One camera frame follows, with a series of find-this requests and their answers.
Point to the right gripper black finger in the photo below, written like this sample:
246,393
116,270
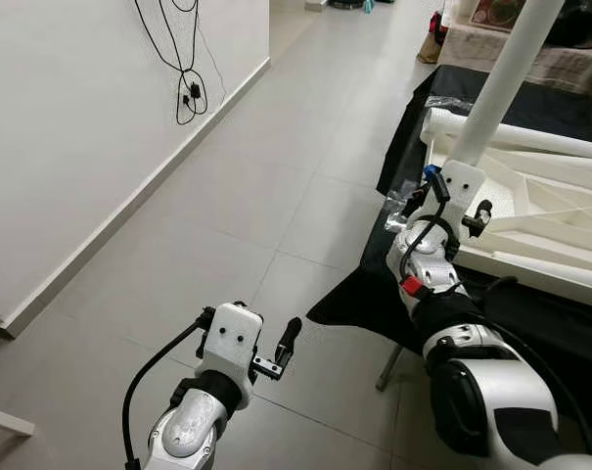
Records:
479,219

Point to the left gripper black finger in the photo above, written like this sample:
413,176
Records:
289,338
241,305

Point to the clear plastic wrapper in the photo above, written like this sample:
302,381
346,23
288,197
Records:
398,201
440,102

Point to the white plastic table top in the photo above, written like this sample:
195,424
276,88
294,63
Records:
530,211

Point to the brown cloth covered bench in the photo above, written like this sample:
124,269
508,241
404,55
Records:
569,69

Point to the small red object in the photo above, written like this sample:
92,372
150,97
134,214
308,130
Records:
437,27

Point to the orange lid storage box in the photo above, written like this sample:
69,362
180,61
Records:
491,12

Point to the black bag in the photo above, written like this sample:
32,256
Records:
579,24

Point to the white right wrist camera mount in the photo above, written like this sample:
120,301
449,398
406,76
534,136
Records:
462,191

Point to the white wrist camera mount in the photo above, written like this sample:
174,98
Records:
462,191
232,338

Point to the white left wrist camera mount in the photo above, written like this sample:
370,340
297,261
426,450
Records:
232,338

